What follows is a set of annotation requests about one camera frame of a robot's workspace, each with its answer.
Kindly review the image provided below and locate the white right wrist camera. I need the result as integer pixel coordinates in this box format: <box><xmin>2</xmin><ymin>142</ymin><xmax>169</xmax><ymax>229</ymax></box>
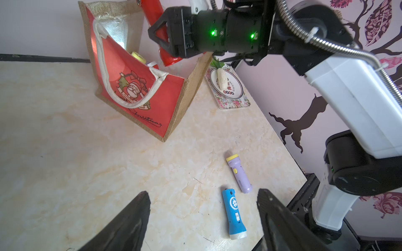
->
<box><xmin>189</xmin><ymin>0</ymin><xmax>209</xmax><ymax>15</ymax></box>

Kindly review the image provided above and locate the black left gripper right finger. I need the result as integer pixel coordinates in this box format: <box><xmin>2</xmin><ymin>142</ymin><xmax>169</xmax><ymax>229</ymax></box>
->
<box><xmin>256</xmin><ymin>189</ymin><xmax>329</xmax><ymax>251</ymax></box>

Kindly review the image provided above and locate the red flashlight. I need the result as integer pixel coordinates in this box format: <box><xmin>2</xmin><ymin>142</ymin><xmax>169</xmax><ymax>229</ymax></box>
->
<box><xmin>138</xmin><ymin>0</ymin><xmax>183</xmax><ymax>67</ymax></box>

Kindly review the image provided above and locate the floral plate with radish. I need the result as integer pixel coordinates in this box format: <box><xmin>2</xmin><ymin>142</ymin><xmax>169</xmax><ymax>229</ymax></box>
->
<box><xmin>205</xmin><ymin>59</ymin><xmax>251</xmax><ymax>110</ymax></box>

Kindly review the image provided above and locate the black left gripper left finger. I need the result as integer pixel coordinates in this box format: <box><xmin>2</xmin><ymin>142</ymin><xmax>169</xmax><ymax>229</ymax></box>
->
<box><xmin>80</xmin><ymin>191</ymin><xmax>151</xmax><ymax>251</ymax></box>

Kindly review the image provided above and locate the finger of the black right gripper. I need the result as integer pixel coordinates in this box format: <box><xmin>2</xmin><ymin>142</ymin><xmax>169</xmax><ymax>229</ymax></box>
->
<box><xmin>148</xmin><ymin>12</ymin><xmax>175</xmax><ymax>56</ymax></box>

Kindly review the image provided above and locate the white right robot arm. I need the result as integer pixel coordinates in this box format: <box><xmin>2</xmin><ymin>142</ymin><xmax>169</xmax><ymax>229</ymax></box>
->
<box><xmin>148</xmin><ymin>1</ymin><xmax>402</xmax><ymax>251</ymax></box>

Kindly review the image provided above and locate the blue flashlight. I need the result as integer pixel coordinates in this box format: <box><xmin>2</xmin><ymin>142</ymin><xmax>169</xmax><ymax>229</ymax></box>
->
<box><xmin>222</xmin><ymin>189</ymin><xmax>247</xmax><ymax>240</ymax></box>

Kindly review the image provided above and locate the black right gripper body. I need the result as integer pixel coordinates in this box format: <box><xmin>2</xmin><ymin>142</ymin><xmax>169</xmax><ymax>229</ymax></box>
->
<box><xmin>164</xmin><ymin>1</ymin><xmax>275</xmax><ymax>61</ymax></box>

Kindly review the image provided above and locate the red and brown tote bag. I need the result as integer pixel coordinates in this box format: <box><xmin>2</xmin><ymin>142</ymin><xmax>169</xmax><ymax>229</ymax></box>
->
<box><xmin>79</xmin><ymin>1</ymin><xmax>212</xmax><ymax>142</ymax></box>

